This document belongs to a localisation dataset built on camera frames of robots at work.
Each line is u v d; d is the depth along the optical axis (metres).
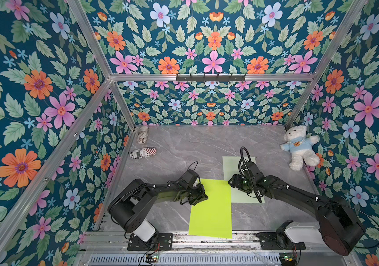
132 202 0.50
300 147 0.98
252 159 1.03
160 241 0.73
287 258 0.72
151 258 0.71
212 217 0.83
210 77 0.93
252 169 0.67
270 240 0.72
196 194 0.78
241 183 0.76
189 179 0.72
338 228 0.41
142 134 1.11
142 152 1.01
